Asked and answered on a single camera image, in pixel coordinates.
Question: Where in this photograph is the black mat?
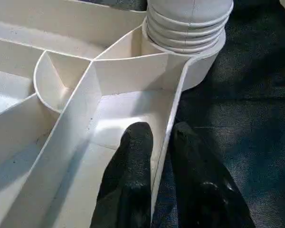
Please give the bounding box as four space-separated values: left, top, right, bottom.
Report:
68 0 285 228

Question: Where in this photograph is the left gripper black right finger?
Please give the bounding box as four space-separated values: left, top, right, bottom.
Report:
172 122 252 228

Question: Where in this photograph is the white plastic table top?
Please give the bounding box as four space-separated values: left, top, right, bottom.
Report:
0 0 227 228

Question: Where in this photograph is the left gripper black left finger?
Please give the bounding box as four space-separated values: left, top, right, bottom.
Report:
92 121 155 228

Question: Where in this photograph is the white plastic table leg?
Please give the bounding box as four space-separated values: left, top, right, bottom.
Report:
142 0 235 56

